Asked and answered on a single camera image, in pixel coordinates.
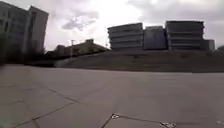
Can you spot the grey paved plaza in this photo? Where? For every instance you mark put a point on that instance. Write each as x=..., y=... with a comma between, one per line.
x=133, y=93

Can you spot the dark hedge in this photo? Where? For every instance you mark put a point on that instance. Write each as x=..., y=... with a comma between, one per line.
x=40, y=63

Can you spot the low building with chimney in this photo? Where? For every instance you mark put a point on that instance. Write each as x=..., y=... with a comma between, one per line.
x=81, y=48

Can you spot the wide layered grey building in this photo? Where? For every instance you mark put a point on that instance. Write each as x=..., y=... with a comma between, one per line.
x=156, y=36

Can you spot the tall grey building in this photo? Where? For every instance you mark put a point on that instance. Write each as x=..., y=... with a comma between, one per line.
x=20, y=30

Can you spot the grassy embankment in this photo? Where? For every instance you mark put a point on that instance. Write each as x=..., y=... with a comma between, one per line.
x=150, y=60

